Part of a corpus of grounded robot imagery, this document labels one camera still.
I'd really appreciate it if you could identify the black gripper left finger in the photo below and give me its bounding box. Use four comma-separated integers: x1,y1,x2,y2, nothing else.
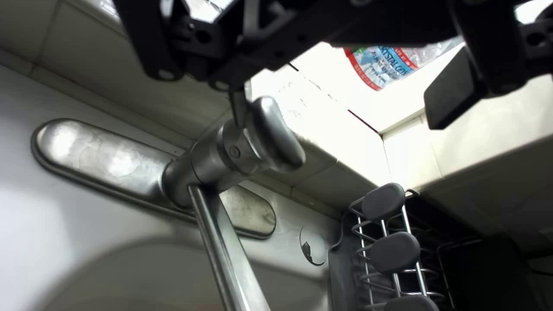
228,85,248,128

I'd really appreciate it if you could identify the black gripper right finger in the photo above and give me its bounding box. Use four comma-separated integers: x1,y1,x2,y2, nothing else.
423,47,494,130

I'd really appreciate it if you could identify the silver kitchen tap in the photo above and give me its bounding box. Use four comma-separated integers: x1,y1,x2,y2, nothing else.
31,97,305,311

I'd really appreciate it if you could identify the plastic container red label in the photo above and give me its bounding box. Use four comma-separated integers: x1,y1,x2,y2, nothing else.
343,37,463,92

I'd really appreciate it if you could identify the metal dish drying rack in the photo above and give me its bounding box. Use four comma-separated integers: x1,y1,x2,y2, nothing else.
326,182,525,311

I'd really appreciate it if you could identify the white double basin sink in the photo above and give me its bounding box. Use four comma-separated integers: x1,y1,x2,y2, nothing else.
0,63,342,311

